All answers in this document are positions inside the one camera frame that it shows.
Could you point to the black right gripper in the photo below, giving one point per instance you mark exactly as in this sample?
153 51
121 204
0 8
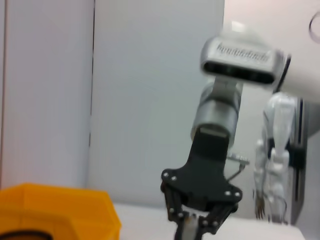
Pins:
207 172

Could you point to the silver white ballpoint pen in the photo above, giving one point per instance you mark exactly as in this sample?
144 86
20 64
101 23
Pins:
191 226

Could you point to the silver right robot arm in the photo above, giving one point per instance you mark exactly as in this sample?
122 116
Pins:
217 112

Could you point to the white humanoid robot black visor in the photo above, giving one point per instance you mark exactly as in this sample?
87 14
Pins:
280 125

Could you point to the grey white robot stand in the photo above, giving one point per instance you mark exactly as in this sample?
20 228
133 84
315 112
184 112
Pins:
310 162

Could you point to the yellow plastic bin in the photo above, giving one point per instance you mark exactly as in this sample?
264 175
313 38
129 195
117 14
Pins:
50 210

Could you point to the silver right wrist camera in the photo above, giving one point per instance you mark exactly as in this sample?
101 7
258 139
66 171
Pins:
240 60

